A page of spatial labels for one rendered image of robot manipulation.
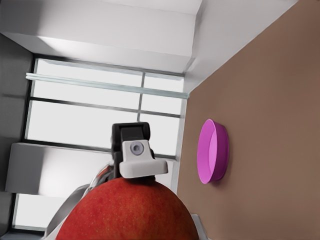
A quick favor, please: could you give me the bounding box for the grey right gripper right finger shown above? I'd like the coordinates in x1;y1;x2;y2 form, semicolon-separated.
191;214;209;240

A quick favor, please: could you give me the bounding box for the large window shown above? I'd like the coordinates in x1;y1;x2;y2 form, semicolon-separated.
11;57;187;232

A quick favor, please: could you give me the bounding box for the red apple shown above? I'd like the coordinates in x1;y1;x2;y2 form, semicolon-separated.
55;178;201;240

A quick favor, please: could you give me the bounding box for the pink bowl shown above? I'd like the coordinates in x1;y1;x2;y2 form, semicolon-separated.
196;118;230;186

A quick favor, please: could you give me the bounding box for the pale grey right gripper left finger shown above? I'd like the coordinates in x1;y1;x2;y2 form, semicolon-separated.
119;139;169;179

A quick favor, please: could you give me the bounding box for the silver frame post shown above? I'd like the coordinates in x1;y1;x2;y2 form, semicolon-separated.
25;72;190;99

